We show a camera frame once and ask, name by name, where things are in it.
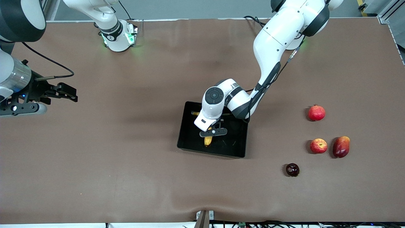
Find yellow banana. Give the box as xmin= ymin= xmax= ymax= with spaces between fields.
xmin=191 ymin=111 xmax=213 ymax=147

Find black plastic tray box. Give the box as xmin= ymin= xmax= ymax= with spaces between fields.
xmin=177 ymin=101 xmax=250 ymax=159

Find red yellow apple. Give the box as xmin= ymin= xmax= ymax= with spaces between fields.
xmin=309 ymin=138 xmax=328 ymax=155

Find brown table mat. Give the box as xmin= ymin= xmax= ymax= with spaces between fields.
xmin=0 ymin=17 xmax=405 ymax=224

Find dark purple plum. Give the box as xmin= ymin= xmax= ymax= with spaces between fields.
xmin=286 ymin=163 xmax=300 ymax=177

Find red pomegranate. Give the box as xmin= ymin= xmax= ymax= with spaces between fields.
xmin=308 ymin=104 xmax=326 ymax=122

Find red orange mango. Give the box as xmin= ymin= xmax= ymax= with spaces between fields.
xmin=332 ymin=136 xmax=351 ymax=158

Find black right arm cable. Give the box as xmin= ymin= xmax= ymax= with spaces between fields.
xmin=22 ymin=42 xmax=75 ymax=80

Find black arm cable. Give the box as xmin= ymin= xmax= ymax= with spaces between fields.
xmin=22 ymin=42 xmax=75 ymax=80
xmin=245 ymin=35 xmax=306 ymax=123

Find aluminium frame profile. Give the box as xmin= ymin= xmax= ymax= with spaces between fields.
xmin=361 ymin=0 xmax=405 ymax=25
xmin=40 ymin=0 xmax=60 ymax=22

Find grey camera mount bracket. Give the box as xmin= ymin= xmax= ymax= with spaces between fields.
xmin=194 ymin=210 xmax=215 ymax=228

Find black right base cable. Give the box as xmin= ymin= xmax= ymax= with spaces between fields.
xmin=118 ymin=0 xmax=133 ymax=21

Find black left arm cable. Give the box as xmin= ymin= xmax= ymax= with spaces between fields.
xmin=245 ymin=35 xmax=306 ymax=123

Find black left base cables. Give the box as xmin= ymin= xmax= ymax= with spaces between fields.
xmin=243 ymin=15 xmax=270 ymax=29

